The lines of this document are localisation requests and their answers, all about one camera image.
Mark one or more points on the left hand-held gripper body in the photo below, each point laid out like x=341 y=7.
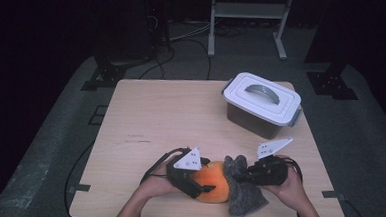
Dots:
x=188 y=161

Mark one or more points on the brown transparent storage box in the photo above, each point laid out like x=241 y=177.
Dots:
x=250 y=123

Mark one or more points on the orange plush toy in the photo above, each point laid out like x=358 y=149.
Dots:
x=215 y=186

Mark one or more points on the person's right hand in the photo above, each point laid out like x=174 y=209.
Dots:
x=290 y=193

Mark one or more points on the dark tape strip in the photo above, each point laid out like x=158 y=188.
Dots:
x=333 y=195
x=78 y=188

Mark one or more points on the white metal stand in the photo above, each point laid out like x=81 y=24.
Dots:
x=216 y=9

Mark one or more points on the person's left hand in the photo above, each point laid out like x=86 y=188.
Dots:
x=155 y=186

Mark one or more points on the black stand base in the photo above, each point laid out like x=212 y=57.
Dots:
x=332 y=84
x=106 y=75

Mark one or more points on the grey fuzzy cloth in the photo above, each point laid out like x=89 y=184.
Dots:
x=244 y=201

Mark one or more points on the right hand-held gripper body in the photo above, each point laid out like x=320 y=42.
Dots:
x=271 y=174

